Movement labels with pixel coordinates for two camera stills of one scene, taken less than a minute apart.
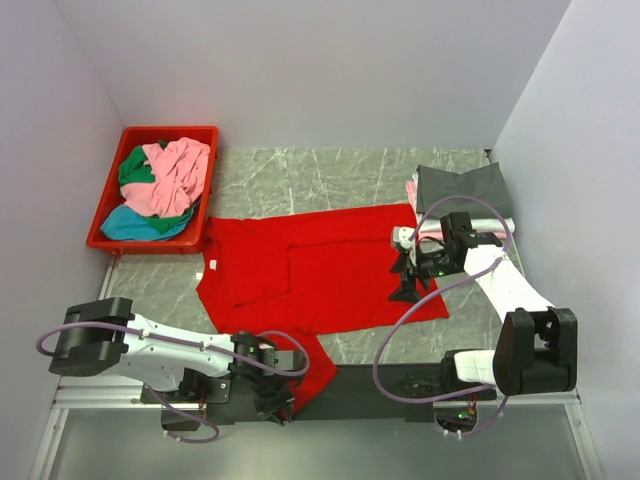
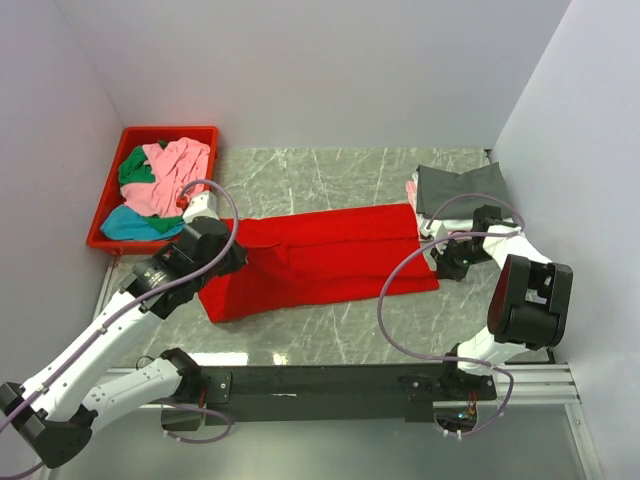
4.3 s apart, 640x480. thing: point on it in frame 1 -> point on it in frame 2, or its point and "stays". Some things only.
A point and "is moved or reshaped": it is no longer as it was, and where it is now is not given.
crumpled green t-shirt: [132, 170] stays
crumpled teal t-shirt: [124, 223] stays
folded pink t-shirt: [430, 235] stays
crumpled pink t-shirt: [180, 172] stays
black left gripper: [270, 405] -> [237, 259]
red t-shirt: [298, 275] is moved or reshaped
